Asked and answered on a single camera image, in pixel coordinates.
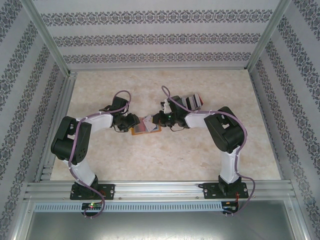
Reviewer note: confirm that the left aluminium frame post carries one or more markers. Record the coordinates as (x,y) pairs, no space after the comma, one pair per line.
(51,40)

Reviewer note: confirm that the pale patterned credit card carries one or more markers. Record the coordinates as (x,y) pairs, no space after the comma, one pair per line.
(150,123)

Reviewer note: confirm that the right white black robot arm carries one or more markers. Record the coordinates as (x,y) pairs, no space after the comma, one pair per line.
(230,167)

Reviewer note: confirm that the red credit card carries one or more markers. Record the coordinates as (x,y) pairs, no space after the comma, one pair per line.
(140,126)

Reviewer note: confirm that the aluminium frame post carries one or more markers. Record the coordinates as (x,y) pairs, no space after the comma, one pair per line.
(270,37)
(51,40)

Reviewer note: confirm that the left aluminium side rail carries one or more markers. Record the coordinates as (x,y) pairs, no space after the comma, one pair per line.
(51,150)

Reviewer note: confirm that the grey metal sheet panel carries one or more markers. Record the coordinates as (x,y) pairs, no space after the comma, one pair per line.
(160,225)

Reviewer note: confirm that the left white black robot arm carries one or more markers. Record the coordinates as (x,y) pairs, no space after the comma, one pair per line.
(83,172)

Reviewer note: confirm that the aluminium mounting rail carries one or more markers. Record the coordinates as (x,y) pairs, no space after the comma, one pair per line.
(155,190)

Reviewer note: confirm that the right aluminium side rail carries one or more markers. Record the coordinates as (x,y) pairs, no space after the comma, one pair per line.
(270,125)

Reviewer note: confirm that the aluminium side rail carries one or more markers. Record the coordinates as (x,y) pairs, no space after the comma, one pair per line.
(270,125)
(51,150)

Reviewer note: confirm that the right aluminium frame post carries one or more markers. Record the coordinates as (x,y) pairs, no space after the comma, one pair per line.
(270,37)

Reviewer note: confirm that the orange card holder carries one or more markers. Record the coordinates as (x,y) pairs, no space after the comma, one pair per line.
(136,133)

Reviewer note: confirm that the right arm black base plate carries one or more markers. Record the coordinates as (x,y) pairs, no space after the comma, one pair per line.
(210,191)

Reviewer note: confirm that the stack of credit cards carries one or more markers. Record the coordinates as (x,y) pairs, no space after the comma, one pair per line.
(193,101)

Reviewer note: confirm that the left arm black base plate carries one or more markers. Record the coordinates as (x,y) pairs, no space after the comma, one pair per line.
(108,191)

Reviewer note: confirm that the blue grey credit card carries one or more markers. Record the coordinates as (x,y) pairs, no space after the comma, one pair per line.
(157,128)

